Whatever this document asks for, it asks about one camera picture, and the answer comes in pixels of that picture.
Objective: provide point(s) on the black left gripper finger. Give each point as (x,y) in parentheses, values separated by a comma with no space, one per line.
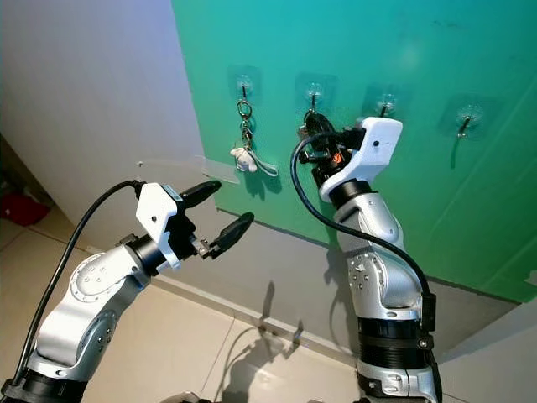
(233,232)
(201,193)

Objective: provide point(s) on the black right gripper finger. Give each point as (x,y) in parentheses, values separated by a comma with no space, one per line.
(314,126)

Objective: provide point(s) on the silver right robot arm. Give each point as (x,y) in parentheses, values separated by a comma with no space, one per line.
(386,277)

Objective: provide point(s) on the clear plastic strip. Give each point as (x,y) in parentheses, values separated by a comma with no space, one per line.
(185,168)

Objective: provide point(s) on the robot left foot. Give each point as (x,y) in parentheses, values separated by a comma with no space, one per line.
(201,400)

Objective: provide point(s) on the red object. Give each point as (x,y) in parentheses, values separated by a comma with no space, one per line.
(25,208)

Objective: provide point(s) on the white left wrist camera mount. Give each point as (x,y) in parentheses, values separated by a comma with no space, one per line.
(155,218)

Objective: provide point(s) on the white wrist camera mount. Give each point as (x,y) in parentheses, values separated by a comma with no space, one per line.
(155,218)
(373,143)

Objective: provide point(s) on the clear adhesive wall hook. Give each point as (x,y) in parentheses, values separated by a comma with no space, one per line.
(315,88)
(244,81)
(386,101)
(467,117)

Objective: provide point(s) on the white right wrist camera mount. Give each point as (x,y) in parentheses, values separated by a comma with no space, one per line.
(373,143)

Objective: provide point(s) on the green wall board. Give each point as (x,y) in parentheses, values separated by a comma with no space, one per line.
(386,42)

